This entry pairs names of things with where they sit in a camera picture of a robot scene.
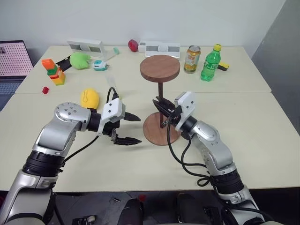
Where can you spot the small red block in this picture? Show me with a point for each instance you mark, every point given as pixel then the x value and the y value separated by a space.
pixel 45 90

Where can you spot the black flat sheet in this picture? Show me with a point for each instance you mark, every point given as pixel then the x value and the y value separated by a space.
pixel 62 63

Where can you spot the laptop with pink screen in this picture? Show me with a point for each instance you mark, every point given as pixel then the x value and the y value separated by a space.
pixel 11 61

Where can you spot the green plush toy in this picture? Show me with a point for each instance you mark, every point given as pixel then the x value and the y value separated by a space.
pixel 79 60

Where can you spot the orange green yellow block tower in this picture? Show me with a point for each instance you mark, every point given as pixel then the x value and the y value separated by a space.
pixel 56 75

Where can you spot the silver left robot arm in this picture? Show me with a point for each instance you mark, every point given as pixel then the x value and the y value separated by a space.
pixel 54 133

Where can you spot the yellow drink can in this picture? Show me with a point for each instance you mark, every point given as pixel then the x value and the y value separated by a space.
pixel 192 59

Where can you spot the yellow black small tool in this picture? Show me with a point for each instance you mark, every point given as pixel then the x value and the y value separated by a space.
pixel 223 66

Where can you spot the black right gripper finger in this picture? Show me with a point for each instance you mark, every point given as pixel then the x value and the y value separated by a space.
pixel 167 103
pixel 160 107

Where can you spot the wooden pole with round top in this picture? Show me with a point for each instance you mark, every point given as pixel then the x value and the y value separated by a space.
pixel 160 68

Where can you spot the teal white tape measure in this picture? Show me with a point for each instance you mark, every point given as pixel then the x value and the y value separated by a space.
pixel 99 65

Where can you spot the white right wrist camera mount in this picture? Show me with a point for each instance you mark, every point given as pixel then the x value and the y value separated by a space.
pixel 187 103

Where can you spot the yellow plush toy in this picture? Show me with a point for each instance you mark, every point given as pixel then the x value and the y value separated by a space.
pixel 89 98

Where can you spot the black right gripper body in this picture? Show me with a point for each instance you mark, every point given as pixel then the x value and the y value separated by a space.
pixel 174 114

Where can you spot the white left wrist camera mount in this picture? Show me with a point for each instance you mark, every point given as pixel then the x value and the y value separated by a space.
pixel 113 110

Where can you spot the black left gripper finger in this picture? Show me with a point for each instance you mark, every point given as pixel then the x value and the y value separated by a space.
pixel 127 141
pixel 131 116

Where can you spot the white box with round dial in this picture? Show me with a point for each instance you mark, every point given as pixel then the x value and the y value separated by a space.
pixel 161 49

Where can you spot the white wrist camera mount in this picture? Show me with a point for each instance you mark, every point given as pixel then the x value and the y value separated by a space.
pixel 187 103
pixel 113 110

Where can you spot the red round toy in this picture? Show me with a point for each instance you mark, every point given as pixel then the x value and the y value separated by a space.
pixel 132 45

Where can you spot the white box with grey windows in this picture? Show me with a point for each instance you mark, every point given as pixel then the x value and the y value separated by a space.
pixel 85 48

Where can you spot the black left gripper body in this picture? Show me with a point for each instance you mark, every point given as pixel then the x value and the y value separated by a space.
pixel 108 129

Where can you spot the green plastic bottle yellow cap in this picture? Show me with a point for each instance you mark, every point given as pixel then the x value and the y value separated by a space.
pixel 210 65

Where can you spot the small green eraser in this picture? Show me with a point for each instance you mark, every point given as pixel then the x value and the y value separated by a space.
pixel 116 50

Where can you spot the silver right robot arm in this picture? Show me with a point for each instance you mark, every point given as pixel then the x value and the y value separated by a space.
pixel 211 140

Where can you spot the dark rounded shape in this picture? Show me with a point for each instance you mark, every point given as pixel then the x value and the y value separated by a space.
pixel 131 212

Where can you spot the round wooden base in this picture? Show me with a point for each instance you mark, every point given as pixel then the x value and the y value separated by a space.
pixel 154 133

